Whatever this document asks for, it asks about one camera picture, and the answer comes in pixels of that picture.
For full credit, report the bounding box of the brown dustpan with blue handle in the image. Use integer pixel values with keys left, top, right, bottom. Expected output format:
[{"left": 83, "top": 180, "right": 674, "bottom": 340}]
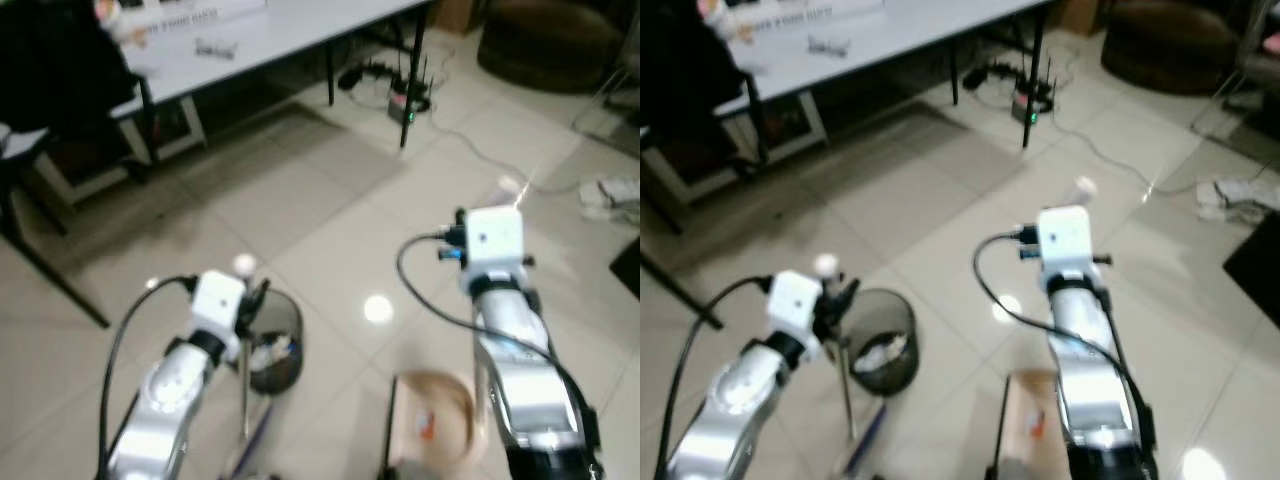
[
  {"left": 380, "top": 174, "right": 524, "bottom": 479},
  {"left": 983, "top": 176, "right": 1101, "bottom": 480}
]

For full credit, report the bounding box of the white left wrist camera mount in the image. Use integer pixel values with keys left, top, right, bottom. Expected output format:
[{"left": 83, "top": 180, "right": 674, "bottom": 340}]
[
  {"left": 766, "top": 270, "right": 825, "bottom": 346},
  {"left": 188, "top": 270, "right": 249, "bottom": 346}
]

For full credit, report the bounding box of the brown cardboard box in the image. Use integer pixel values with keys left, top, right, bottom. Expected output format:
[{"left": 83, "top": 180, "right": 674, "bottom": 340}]
[
  {"left": 438, "top": 0, "right": 483, "bottom": 36},
  {"left": 1060, "top": 0, "right": 1103, "bottom": 36}
]

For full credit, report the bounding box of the brown beanbag seat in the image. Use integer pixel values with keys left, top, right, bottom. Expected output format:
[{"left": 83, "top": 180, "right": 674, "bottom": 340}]
[
  {"left": 1100, "top": 0, "right": 1246, "bottom": 96},
  {"left": 478, "top": 0, "right": 626, "bottom": 96}
]

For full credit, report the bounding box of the crumpled white paper trash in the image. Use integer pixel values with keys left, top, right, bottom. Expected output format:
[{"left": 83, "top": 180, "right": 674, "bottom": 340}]
[
  {"left": 250, "top": 335, "right": 299, "bottom": 373},
  {"left": 852, "top": 335, "right": 913, "bottom": 373}
]

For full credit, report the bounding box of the black backpack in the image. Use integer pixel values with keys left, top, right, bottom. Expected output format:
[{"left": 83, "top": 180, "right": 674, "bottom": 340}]
[
  {"left": 640, "top": 0, "right": 746, "bottom": 141},
  {"left": 0, "top": 0, "right": 141, "bottom": 141}
]

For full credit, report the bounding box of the low white cabinet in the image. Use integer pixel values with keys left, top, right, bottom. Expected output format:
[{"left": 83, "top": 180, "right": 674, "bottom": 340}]
[
  {"left": 642, "top": 95, "right": 829, "bottom": 206},
  {"left": 30, "top": 95, "right": 209, "bottom": 206}
]

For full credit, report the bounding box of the small plush toy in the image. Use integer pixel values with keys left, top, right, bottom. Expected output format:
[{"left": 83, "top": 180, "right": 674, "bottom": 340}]
[
  {"left": 95, "top": 0, "right": 151, "bottom": 49},
  {"left": 700, "top": 0, "right": 756, "bottom": 46}
]

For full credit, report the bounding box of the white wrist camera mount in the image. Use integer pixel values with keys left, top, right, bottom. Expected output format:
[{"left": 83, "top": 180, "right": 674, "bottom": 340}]
[
  {"left": 1035, "top": 204, "right": 1113, "bottom": 293},
  {"left": 766, "top": 270, "right": 825, "bottom": 346},
  {"left": 462, "top": 206, "right": 534, "bottom": 296},
  {"left": 188, "top": 270, "right": 249, "bottom": 346}
]

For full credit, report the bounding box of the broom with white ball tip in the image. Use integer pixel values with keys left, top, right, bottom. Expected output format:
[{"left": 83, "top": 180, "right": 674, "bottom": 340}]
[
  {"left": 218, "top": 254, "right": 276, "bottom": 480},
  {"left": 813, "top": 254, "right": 889, "bottom": 479}
]

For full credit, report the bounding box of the grey floor cable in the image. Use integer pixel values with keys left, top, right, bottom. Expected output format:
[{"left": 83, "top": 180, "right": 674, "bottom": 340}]
[
  {"left": 425, "top": 110, "right": 586, "bottom": 196},
  {"left": 1050, "top": 110, "right": 1201, "bottom": 196}
]

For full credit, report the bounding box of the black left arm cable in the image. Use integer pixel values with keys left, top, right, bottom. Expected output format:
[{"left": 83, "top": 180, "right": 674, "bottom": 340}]
[
  {"left": 97, "top": 275, "right": 199, "bottom": 476},
  {"left": 675, "top": 275, "right": 776, "bottom": 476}
]

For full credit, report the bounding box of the white cloth heap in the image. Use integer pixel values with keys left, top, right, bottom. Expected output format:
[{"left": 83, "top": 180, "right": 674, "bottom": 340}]
[
  {"left": 578, "top": 177, "right": 641, "bottom": 223},
  {"left": 1195, "top": 177, "right": 1280, "bottom": 223}
]

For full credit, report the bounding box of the white table with black legs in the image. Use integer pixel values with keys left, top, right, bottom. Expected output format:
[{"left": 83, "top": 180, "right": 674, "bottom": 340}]
[
  {"left": 100, "top": 0, "right": 441, "bottom": 166},
  {"left": 700, "top": 0, "right": 1059, "bottom": 166}
]

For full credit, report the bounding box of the long white cardboard box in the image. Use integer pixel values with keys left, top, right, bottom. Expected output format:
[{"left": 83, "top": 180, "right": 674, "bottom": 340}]
[
  {"left": 735, "top": 0, "right": 886, "bottom": 23},
  {"left": 120, "top": 0, "right": 269, "bottom": 26}
]

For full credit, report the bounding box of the black mesh waste bin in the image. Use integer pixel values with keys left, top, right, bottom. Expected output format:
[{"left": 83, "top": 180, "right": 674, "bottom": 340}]
[
  {"left": 843, "top": 289, "right": 920, "bottom": 397},
  {"left": 243, "top": 289, "right": 305, "bottom": 395}
]

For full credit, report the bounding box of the black floor mat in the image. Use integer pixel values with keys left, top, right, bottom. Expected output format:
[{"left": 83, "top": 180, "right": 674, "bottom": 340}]
[
  {"left": 610, "top": 240, "right": 641, "bottom": 301},
  {"left": 1222, "top": 210, "right": 1280, "bottom": 331}
]

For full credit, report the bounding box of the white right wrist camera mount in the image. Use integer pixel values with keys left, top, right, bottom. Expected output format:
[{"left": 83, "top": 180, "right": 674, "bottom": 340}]
[
  {"left": 462, "top": 206, "right": 534, "bottom": 296},
  {"left": 1035, "top": 204, "right": 1113, "bottom": 293}
]

